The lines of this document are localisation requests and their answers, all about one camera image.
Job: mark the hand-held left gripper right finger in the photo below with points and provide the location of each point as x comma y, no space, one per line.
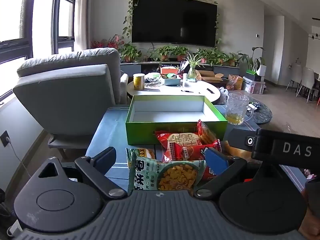
217,161

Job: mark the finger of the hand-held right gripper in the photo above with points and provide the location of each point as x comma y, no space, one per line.
275,147

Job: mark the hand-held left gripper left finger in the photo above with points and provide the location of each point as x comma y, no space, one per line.
106,158

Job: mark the red cracker snack packet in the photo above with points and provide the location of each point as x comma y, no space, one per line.
206,132

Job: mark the green cardboard box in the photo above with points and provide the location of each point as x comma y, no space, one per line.
140,132

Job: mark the green corn snack packet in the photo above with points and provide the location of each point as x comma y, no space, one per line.
142,153
175,177

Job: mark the dark marble round table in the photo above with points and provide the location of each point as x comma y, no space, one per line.
263,115

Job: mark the glass pitcher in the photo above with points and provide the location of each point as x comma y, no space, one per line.
237,105

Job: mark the clear storage bin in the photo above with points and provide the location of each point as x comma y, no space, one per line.
253,86

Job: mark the clear plastic bag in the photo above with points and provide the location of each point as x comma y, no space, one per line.
222,93

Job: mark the black pen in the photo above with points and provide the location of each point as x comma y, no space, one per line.
209,90
186,91

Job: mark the white dining chair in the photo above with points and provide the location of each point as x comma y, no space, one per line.
308,80
296,75

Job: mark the grey armchair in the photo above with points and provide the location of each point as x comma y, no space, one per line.
62,97

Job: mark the orange bag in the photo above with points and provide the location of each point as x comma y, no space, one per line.
236,82

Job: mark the green black box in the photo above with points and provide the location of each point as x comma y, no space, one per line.
250,72

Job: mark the yellow can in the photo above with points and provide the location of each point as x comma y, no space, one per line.
139,82

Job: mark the open brown cardboard box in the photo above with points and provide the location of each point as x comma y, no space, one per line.
208,76

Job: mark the white round table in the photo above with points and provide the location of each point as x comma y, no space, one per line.
160,90

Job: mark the white bottle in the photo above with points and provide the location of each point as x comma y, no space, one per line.
185,80

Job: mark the large leaf plant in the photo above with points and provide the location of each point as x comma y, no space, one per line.
252,60

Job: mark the spider plant in glass vase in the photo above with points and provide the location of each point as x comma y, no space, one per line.
192,73

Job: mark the blue basket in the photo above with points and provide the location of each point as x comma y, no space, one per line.
171,82

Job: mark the potted green plant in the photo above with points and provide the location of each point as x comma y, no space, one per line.
163,52
180,52
232,60
212,56
128,52

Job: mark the orange box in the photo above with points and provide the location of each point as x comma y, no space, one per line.
168,70

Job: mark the red flower decoration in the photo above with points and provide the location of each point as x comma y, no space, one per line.
113,42

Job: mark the white curtain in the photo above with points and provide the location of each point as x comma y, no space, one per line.
83,17

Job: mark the black framed window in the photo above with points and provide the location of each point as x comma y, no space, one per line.
65,17

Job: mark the black television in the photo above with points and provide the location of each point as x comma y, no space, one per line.
175,20

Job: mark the wall socket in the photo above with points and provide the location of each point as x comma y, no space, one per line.
4,140

